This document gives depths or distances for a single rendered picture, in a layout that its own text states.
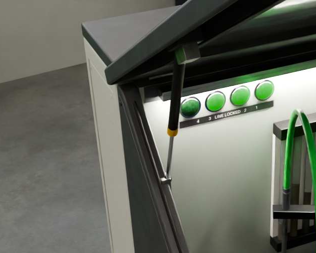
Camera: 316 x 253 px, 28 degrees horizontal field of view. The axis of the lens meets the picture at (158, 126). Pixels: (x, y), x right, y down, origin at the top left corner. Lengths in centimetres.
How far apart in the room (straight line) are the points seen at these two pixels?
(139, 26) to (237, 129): 33
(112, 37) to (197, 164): 35
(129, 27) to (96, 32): 8
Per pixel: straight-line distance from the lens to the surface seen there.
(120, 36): 145
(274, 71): 139
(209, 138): 143
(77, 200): 353
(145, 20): 154
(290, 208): 153
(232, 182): 152
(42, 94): 480
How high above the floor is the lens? 200
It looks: 29 degrees down
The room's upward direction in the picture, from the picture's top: 4 degrees counter-clockwise
